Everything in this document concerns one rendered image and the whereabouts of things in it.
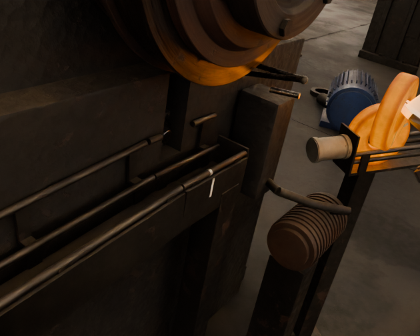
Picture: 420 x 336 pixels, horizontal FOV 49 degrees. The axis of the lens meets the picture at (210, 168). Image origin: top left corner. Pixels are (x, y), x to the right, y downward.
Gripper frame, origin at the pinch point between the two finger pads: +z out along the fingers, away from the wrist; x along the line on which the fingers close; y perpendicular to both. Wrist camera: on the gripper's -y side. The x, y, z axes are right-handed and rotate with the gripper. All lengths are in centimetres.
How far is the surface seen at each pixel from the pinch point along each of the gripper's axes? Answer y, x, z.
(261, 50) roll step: 2.9, 27.1, 19.4
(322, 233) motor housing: -32.9, 3.3, -5.0
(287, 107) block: -11.2, 8.4, 16.2
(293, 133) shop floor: -99, -152, 52
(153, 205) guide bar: -20, 47, 15
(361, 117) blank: -11.2, -11.1, 5.7
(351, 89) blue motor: -62, -168, 42
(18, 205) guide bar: -19, 64, 24
